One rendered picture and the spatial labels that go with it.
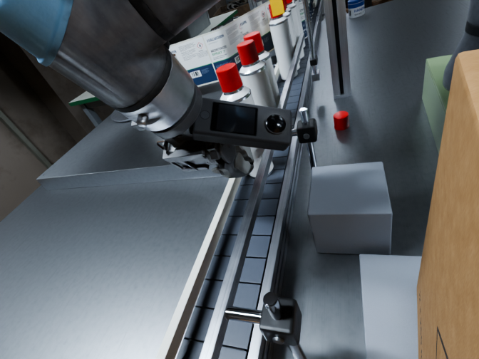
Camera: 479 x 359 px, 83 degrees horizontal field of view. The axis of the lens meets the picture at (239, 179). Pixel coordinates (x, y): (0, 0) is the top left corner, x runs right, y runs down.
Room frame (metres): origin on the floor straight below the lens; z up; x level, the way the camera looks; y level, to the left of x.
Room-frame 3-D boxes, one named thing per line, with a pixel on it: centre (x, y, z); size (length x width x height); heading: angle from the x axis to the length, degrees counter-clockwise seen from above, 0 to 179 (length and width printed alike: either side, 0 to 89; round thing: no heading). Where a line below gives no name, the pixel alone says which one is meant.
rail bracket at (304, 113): (0.38, -0.11, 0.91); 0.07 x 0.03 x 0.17; 61
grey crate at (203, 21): (3.01, -0.08, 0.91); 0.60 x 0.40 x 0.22; 150
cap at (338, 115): (0.52, -0.27, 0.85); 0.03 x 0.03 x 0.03
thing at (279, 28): (0.80, -0.27, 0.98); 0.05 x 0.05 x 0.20
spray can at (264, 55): (0.56, -0.13, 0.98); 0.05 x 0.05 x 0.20
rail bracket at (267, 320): (0.12, 0.03, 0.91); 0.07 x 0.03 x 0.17; 61
